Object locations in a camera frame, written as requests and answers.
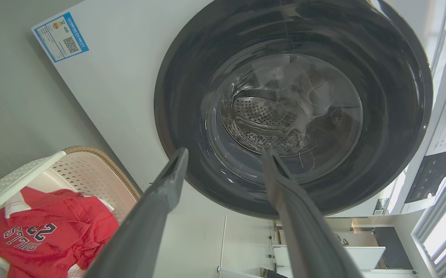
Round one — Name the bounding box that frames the dark cabinet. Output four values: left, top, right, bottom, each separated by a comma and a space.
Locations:
373, 227, 414, 270

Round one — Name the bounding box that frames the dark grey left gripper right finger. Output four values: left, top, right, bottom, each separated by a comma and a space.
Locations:
261, 148, 364, 278

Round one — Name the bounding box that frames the black washing machine display panel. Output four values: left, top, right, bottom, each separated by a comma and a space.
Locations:
405, 147, 446, 203

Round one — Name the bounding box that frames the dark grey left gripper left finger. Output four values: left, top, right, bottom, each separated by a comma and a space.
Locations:
84, 147, 189, 278

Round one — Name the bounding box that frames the white washing machine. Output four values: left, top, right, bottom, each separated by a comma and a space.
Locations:
31, 0, 446, 278

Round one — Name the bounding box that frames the blue energy label sticker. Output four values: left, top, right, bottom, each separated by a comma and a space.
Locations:
31, 12, 89, 63

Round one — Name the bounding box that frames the red basketball jersey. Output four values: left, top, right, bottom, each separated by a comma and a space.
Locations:
0, 186, 119, 278

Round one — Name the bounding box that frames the cream perforated laundry basket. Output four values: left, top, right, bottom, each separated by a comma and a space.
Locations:
0, 146, 142, 278

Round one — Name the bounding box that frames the black round washing machine door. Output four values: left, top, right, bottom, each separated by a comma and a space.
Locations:
154, 0, 434, 220

